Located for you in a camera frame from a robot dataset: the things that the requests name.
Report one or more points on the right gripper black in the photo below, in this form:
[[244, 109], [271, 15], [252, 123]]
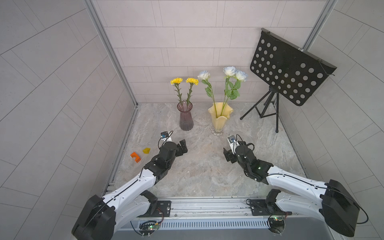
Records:
[[229, 154]]

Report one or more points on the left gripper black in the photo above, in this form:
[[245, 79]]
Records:
[[184, 147]]

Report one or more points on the yellow carnation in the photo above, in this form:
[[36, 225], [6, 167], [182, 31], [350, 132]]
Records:
[[192, 82], [176, 84]]

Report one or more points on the white rose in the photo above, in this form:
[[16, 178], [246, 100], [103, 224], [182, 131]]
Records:
[[240, 77], [204, 78], [229, 72]]

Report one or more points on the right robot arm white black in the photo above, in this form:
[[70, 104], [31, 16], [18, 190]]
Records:
[[329, 202]]

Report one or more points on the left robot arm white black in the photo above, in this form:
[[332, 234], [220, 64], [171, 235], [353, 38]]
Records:
[[101, 217]]

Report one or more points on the purple ribbed glass vase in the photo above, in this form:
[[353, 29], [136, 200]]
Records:
[[186, 120]]

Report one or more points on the yellow toy block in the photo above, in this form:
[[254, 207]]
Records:
[[146, 150]]

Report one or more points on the yellow wavy glass vase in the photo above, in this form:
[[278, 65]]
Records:
[[219, 117]]

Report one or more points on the orange toy block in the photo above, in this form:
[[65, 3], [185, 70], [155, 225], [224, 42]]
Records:
[[135, 157]]

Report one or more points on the black perforated music stand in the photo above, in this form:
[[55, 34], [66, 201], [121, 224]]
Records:
[[289, 71]]

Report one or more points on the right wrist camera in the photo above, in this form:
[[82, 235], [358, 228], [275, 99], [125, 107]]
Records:
[[233, 142]]

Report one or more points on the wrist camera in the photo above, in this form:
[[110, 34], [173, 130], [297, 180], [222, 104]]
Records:
[[233, 142], [166, 136]]

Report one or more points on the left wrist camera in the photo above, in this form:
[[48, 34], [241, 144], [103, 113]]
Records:
[[166, 136]]

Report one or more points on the aluminium mounting rail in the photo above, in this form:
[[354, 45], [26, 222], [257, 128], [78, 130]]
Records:
[[241, 207]]

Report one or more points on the right circuit board with cables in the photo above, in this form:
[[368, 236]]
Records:
[[276, 223]]

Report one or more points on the circuit board with cables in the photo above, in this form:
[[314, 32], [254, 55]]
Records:
[[149, 227], [276, 223]]

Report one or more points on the left circuit board with cables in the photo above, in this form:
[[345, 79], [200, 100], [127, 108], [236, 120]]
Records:
[[149, 227]]

